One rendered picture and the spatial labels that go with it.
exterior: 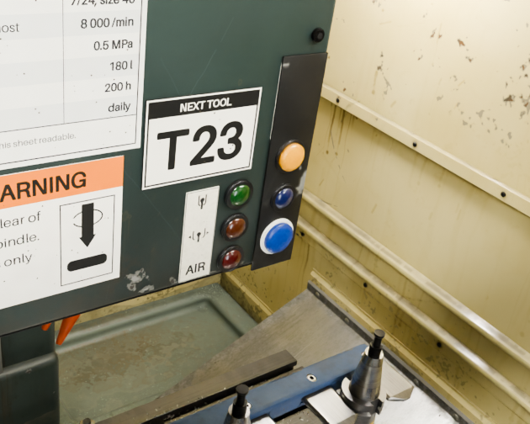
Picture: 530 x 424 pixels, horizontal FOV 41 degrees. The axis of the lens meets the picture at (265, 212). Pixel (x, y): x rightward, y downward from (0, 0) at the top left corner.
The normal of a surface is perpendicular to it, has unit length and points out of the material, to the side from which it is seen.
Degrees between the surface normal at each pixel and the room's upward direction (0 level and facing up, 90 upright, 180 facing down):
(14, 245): 90
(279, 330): 24
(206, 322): 0
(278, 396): 0
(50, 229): 90
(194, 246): 90
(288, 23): 90
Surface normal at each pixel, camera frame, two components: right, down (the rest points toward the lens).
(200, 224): 0.58, 0.48
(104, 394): 0.13, -0.86
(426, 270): -0.80, 0.20
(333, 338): -0.21, -0.70
